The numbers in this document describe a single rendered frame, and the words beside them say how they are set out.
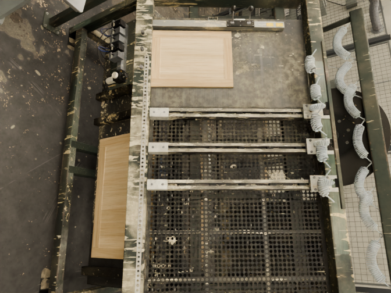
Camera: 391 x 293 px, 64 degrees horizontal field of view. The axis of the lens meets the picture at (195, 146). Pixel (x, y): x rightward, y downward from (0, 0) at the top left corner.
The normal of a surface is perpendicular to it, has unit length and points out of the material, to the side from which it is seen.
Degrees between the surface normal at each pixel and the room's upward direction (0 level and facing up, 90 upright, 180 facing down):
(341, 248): 57
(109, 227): 90
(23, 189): 0
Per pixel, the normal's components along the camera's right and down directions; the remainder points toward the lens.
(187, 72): 0.03, -0.25
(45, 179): 0.85, -0.14
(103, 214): -0.52, -0.22
